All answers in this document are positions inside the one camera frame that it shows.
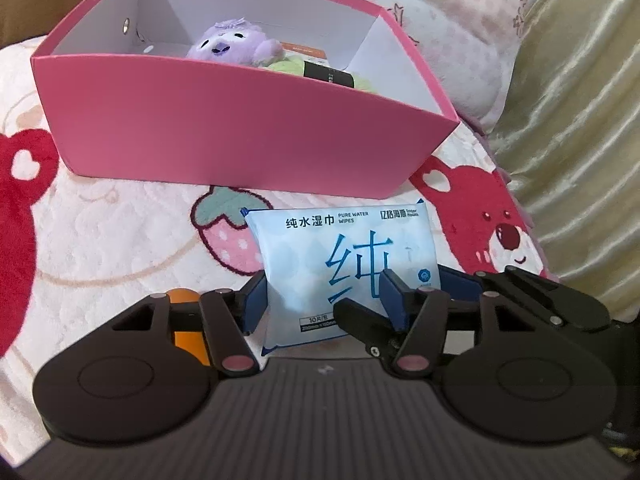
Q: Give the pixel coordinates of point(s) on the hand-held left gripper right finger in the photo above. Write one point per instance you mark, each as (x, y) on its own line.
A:
(395, 305)

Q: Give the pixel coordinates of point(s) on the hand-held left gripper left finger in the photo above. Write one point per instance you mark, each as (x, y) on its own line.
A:
(255, 305)

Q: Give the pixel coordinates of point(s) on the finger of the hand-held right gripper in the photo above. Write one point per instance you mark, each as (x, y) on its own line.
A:
(360, 322)
(550, 300)

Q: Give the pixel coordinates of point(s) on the blue wet wipes pack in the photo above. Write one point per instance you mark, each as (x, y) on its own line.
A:
(310, 260)

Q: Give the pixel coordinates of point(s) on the orange makeup sponge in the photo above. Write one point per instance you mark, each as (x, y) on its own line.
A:
(185, 340)

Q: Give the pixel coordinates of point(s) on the pink cardboard box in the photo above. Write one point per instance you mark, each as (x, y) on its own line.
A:
(225, 130)

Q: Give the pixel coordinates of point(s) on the green yarn ball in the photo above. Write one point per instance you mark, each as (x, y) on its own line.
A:
(285, 67)

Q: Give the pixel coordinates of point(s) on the clear plastic box orange label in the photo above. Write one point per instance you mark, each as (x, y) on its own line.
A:
(305, 50)

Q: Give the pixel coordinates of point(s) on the purple plush toy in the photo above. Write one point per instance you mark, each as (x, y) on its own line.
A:
(225, 42)

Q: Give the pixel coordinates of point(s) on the bear printed blanket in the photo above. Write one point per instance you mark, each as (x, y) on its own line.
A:
(115, 250)

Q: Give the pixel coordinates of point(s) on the golden satin cloth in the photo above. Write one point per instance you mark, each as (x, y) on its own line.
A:
(585, 135)

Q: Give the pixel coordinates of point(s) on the pink floral pillow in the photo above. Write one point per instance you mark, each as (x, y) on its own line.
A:
(450, 10)

